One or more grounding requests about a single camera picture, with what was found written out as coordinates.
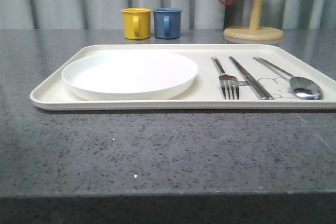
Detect wooden mug tree stand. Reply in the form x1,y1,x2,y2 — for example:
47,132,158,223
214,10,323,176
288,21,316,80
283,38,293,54
223,0,284,41

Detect yellow mug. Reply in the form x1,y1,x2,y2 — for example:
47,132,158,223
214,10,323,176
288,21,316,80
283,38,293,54
121,8,151,40

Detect cream rabbit serving tray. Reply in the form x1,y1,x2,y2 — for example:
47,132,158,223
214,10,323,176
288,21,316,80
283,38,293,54
30,44,335,110

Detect silver metal spoon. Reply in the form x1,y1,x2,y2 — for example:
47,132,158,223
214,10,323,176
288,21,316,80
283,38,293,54
253,57,324,100

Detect blue mug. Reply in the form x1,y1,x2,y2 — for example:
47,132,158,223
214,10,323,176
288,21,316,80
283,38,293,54
153,8,182,39

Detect white round plate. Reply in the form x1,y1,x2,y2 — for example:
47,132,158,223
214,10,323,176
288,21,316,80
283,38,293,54
61,50,198,101

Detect silver metal fork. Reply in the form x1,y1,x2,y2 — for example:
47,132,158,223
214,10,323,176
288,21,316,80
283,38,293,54
211,57,239,100

